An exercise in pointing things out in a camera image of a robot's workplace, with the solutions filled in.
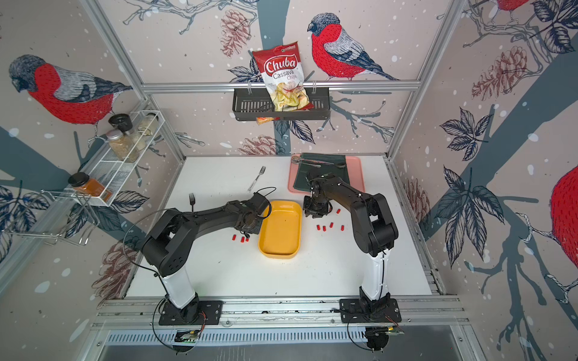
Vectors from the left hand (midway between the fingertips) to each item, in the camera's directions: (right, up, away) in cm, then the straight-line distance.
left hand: (255, 223), depth 95 cm
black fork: (-32, +9, +9) cm, 34 cm away
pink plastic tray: (+15, +20, +18) cm, 31 cm away
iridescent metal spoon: (+40, +26, +22) cm, 52 cm away
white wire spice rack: (-46, +23, -21) cm, 56 cm away
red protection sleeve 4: (+27, -2, 0) cm, 27 cm away
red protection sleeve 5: (+30, -2, -1) cm, 30 cm away
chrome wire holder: (-46, +10, -35) cm, 59 cm away
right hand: (+22, +4, 0) cm, 22 cm away
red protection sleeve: (-9, -5, -3) cm, 10 cm away
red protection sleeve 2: (-5, -6, -4) cm, 9 cm away
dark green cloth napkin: (+22, +22, +20) cm, 37 cm away
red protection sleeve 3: (-3, -6, -4) cm, 8 cm away
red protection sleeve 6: (+33, -1, 0) cm, 33 cm away
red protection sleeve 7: (+37, -2, -2) cm, 37 cm away
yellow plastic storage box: (+11, -5, -1) cm, 12 cm away
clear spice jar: (-40, +41, -9) cm, 58 cm away
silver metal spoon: (+18, +29, +24) cm, 42 cm away
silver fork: (-4, +17, +16) cm, 24 cm away
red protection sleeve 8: (+37, +4, +6) cm, 37 cm away
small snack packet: (+4, +44, -5) cm, 44 cm away
